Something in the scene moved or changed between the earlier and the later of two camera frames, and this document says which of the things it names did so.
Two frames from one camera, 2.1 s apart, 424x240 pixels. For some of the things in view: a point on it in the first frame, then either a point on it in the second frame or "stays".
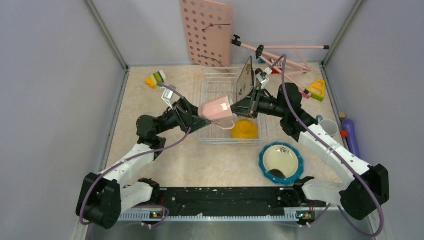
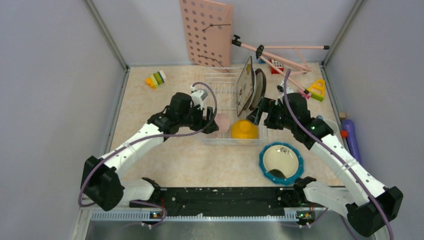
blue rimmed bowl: x=281 y=163 stays
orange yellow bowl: x=245 y=129 stays
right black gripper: x=249 y=106 → x=272 y=105
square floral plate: x=246 y=82 stays
